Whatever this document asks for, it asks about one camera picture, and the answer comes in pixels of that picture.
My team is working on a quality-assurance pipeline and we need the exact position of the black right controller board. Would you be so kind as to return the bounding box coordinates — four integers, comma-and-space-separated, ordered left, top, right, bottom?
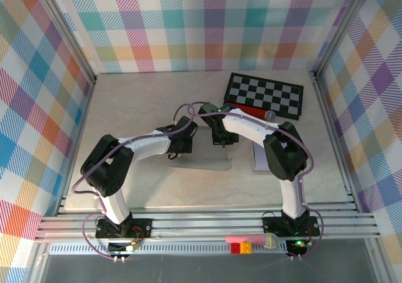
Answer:
286, 238, 311, 256

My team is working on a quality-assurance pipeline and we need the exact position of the aluminium frame leg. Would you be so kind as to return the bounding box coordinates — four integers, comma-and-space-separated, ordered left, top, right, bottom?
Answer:
364, 238, 389, 283
24, 241, 53, 283

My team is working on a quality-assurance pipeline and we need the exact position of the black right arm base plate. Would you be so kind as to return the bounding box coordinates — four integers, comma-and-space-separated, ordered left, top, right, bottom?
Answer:
261, 214, 322, 237

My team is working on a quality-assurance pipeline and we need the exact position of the black controller board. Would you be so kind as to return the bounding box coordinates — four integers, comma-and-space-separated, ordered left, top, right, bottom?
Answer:
286, 238, 311, 256
107, 241, 141, 255

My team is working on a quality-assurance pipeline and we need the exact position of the white slotted cable duct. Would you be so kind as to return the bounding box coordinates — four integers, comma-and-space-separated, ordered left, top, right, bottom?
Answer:
48, 243, 289, 256

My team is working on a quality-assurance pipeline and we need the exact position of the pink toy microphone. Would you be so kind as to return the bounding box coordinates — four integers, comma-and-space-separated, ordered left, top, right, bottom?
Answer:
225, 232, 279, 250

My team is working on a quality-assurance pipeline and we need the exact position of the lavender white cardboard paper box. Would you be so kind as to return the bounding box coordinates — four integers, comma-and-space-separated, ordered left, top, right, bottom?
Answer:
165, 131, 236, 172

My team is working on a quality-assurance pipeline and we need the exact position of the aluminium frame post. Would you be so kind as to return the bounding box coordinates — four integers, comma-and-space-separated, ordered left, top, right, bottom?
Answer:
313, 0, 376, 80
30, 0, 97, 86

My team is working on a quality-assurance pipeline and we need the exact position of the red glitter toy microphone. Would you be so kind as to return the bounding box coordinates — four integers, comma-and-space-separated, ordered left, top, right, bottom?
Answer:
225, 102, 278, 121

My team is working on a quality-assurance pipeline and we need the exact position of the aluminium rail bed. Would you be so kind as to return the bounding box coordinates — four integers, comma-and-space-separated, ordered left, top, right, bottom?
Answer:
34, 201, 383, 243

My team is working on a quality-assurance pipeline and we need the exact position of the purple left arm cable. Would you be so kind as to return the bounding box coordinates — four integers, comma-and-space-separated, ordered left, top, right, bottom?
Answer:
71, 101, 211, 262

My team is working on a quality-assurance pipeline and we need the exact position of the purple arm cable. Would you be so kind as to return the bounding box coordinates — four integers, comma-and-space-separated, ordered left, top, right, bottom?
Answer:
185, 103, 327, 262
71, 101, 211, 262

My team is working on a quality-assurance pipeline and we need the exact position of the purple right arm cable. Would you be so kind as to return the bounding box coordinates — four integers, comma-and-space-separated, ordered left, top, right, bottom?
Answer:
185, 103, 327, 262

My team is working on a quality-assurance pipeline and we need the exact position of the flat folded lavender paper box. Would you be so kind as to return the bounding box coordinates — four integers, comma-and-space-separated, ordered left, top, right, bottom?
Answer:
252, 143, 271, 172

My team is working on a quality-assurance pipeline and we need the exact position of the black grey chessboard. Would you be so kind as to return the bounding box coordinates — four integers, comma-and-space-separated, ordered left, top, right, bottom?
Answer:
222, 72, 305, 121

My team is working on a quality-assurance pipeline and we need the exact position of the black left controller board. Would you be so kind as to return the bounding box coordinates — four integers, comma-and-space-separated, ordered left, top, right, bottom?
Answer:
107, 241, 141, 255

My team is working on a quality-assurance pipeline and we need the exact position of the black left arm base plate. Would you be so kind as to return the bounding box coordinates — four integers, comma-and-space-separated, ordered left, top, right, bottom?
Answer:
95, 217, 154, 240

